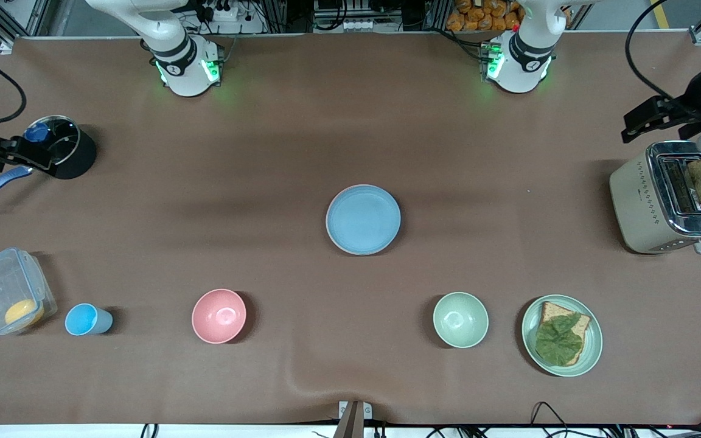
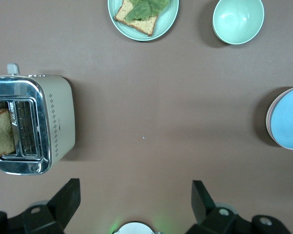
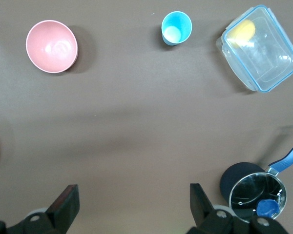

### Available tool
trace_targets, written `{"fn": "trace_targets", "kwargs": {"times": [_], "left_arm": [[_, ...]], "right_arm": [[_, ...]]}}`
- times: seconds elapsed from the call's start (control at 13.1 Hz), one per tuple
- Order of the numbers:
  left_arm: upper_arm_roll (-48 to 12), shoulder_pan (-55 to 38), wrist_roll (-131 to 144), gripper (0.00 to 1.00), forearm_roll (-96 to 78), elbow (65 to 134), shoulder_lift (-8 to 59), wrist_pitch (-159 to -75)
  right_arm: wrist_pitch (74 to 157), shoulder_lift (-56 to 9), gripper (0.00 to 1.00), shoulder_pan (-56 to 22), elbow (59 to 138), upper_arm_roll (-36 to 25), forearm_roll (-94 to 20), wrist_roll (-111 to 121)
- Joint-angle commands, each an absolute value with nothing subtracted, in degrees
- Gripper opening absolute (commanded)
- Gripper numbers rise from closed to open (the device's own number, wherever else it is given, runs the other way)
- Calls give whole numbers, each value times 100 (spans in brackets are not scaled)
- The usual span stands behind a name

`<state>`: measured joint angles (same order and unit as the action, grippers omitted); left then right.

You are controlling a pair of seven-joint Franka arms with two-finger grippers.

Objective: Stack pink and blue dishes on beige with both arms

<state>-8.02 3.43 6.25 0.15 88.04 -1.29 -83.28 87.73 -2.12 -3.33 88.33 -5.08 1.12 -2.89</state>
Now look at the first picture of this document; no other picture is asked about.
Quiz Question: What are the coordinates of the blue plate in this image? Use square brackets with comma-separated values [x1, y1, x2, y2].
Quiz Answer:
[326, 184, 402, 256]

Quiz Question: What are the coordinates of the beige chrome toaster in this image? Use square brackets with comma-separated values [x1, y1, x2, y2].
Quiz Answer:
[609, 141, 701, 255]

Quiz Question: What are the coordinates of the yellow round food piece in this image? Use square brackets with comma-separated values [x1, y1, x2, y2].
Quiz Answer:
[4, 299, 45, 327]

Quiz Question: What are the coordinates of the blue cup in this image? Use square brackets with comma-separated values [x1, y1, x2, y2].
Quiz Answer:
[65, 303, 114, 336]

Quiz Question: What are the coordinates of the bag of orange buns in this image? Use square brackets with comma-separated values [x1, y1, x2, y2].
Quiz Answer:
[446, 0, 525, 32]

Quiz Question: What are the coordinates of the bread slice under lettuce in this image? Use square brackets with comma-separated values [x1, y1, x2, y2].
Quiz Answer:
[536, 301, 591, 366]

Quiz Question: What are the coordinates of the green plate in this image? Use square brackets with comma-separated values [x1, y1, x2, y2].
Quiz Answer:
[521, 294, 603, 377]

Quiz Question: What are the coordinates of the green lettuce leaf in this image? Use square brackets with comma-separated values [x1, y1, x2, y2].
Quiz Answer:
[535, 313, 584, 367]

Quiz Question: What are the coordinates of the pink bowl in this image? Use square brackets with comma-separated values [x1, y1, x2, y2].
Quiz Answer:
[192, 288, 247, 344]

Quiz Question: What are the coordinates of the white power strip with plugs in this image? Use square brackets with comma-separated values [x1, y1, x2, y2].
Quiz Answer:
[201, 0, 248, 22]

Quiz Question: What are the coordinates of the green bowl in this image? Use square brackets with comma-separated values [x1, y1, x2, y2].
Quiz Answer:
[433, 292, 489, 349]

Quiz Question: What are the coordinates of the brown table cloth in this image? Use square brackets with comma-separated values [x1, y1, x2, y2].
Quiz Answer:
[0, 30, 701, 426]

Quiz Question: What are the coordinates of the white terminal strip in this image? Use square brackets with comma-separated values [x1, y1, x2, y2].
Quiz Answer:
[343, 20, 401, 32]

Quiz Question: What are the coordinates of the black pot with blue handle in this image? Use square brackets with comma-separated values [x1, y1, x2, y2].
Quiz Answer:
[0, 115, 98, 209]

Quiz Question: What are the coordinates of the black looped cable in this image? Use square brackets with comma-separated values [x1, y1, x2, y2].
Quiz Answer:
[530, 401, 570, 438]

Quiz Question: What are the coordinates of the metal camera stand bracket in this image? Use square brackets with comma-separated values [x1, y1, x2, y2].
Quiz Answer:
[333, 400, 373, 438]

